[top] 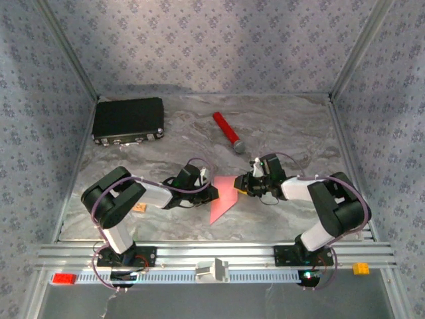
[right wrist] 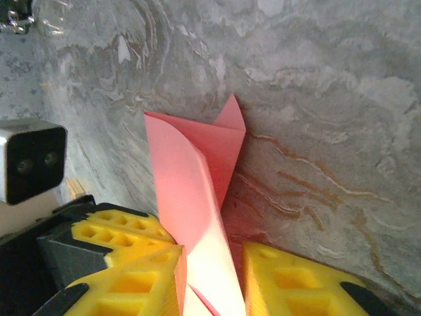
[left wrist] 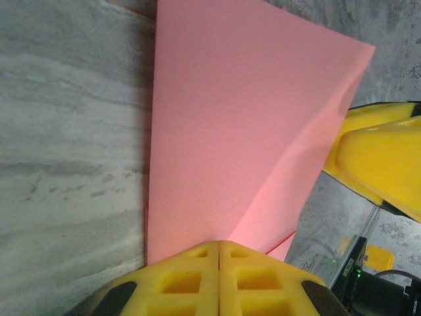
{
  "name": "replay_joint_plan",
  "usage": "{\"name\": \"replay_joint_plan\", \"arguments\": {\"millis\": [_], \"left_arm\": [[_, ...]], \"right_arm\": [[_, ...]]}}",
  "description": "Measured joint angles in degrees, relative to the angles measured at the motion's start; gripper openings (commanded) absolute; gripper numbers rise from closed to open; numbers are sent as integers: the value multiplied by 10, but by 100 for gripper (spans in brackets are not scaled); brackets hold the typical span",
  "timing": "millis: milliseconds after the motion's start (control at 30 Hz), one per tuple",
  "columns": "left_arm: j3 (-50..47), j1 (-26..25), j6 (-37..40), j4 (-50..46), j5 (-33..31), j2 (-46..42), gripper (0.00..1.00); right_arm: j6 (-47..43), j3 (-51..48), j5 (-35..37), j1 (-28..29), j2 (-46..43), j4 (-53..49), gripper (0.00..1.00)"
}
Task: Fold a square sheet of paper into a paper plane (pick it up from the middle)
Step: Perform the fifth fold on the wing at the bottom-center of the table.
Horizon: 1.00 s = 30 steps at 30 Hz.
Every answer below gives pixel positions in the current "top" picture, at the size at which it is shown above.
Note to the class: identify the red toy brick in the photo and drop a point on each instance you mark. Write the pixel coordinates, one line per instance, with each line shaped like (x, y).
(64, 278)

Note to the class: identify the small circuit board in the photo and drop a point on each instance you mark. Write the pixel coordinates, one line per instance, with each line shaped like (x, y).
(310, 277)
(123, 278)

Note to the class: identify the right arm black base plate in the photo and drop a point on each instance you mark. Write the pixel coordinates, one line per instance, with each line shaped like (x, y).
(282, 256)

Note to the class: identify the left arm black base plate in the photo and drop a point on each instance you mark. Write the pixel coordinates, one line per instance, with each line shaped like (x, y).
(149, 256)

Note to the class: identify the aluminium frame post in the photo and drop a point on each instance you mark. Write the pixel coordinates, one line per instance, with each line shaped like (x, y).
(359, 46)

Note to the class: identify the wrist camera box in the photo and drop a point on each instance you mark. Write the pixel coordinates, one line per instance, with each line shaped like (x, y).
(205, 174)
(257, 167)

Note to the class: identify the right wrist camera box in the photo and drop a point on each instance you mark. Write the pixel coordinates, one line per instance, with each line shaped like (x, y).
(257, 167)

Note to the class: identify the pink paper sheet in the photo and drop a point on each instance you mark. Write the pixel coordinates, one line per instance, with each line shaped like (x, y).
(225, 196)

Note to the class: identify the red microphone silver head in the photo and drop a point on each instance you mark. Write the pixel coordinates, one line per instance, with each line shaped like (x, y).
(227, 129)

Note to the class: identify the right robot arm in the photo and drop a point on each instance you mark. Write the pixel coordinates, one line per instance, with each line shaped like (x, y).
(335, 206)

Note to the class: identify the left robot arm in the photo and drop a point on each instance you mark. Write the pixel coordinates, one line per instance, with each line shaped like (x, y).
(113, 199)

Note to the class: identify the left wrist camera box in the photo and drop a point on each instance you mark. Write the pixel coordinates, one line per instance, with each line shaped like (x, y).
(205, 174)

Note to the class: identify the aluminium table side rail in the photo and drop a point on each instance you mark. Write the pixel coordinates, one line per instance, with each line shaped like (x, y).
(340, 129)
(79, 159)

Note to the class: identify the yellow toy brick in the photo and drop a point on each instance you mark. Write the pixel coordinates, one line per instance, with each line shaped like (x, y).
(361, 268)

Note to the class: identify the black hard case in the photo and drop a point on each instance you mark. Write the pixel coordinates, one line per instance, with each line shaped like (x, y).
(127, 116)

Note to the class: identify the grey metal bracket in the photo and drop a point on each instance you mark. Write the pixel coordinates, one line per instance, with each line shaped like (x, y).
(212, 270)

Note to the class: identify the small wooden block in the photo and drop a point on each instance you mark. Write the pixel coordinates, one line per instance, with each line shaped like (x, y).
(141, 207)

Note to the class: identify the aluminium mounting rail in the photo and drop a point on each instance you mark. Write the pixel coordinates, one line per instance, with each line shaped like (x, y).
(232, 252)

